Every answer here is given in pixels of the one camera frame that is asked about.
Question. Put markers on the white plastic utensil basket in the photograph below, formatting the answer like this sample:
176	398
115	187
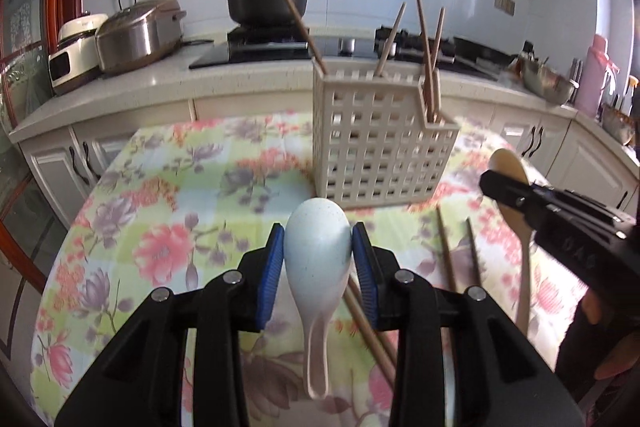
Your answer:
375	147

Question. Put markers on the floral tablecloth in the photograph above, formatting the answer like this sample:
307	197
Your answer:
150	232

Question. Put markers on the steel mixing bowl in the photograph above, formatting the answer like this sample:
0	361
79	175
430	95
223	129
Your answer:
547	84

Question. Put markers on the person's right hand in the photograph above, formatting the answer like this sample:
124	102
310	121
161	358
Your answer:
612	364

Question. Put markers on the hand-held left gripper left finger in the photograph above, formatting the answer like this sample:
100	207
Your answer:
270	277

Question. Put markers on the white small cooker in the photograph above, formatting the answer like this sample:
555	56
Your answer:
70	62

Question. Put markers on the pink thermos bottle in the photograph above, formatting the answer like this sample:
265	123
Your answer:
595	82

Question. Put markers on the silver rice cooker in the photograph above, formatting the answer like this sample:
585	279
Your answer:
135	37

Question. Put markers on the dark oil bottle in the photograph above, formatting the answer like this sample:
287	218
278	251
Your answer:
527	48

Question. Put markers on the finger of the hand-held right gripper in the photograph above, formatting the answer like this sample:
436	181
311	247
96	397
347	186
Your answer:
510	194

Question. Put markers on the white ceramic spoon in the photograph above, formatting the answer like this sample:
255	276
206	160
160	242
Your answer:
315	247

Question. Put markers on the slim steel bottle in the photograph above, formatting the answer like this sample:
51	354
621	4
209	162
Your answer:
576	77

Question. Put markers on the brown wall switch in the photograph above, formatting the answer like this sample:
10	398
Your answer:
505	3

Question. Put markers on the black wok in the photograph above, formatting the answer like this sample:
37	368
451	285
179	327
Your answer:
480	49

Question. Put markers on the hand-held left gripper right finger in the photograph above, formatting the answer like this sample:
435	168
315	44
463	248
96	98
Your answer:
362	267

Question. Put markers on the white lower cabinet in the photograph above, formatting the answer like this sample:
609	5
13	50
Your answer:
585	157
55	167

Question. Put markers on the black gas cooktop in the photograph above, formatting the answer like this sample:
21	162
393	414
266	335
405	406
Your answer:
240	54

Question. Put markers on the light wooden spoon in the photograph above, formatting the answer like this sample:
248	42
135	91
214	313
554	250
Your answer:
525	257

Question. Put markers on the brown wooden chopstick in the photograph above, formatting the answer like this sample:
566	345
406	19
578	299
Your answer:
424	42
390	39
438	37
447	252
372	349
300	24
380	347

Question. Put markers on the small steel pot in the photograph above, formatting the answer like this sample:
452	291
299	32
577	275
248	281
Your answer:
616	124

